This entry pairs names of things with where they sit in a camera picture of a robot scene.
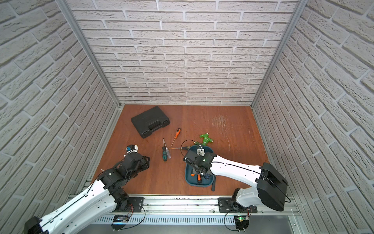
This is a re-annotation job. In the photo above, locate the aluminium frame corner post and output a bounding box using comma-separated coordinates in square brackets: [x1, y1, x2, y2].
[56, 0, 121, 108]
[251, 0, 308, 109]

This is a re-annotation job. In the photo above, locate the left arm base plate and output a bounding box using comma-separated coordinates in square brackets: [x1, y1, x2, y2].
[114, 197, 145, 213]

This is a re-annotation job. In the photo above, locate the black yellow screwdriver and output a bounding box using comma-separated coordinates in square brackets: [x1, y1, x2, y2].
[169, 146, 191, 151]

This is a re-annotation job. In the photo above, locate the aluminium frame corner post right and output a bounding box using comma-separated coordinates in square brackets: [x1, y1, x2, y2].
[251, 0, 308, 109]

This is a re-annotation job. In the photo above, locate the small orange screwdriver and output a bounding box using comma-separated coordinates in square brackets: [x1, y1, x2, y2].
[171, 128, 181, 146]

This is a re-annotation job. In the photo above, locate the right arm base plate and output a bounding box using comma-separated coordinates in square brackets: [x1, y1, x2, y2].
[218, 197, 258, 214]

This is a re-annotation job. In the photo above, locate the black handled hammer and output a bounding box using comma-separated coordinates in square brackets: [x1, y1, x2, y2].
[211, 175, 216, 192]

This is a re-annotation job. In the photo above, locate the left controller board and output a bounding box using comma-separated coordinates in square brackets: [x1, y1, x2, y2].
[111, 215, 130, 231]

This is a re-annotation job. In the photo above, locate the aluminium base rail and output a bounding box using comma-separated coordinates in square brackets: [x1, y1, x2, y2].
[91, 195, 307, 234]

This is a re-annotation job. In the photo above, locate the aluminium frame corner post left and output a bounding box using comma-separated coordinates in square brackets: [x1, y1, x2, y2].
[56, 0, 121, 108]

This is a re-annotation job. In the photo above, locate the right controller board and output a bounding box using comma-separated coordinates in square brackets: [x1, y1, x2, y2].
[234, 215, 250, 232]

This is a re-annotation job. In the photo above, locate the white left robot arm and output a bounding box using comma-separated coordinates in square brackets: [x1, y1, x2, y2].
[23, 152, 150, 234]

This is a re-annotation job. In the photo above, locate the controller board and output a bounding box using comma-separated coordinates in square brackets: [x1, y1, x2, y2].
[234, 215, 250, 232]
[111, 215, 130, 231]

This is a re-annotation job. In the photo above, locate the teal storage tray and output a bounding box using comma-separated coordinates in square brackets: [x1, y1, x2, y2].
[185, 145, 216, 191]

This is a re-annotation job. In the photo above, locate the black plastic tool case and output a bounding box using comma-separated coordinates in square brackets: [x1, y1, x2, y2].
[131, 106, 170, 138]

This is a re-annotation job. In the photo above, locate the green plastic clamp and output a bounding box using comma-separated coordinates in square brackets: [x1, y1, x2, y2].
[199, 133, 214, 146]

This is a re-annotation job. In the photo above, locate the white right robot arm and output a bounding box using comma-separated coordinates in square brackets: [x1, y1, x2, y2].
[183, 151, 290, 212]

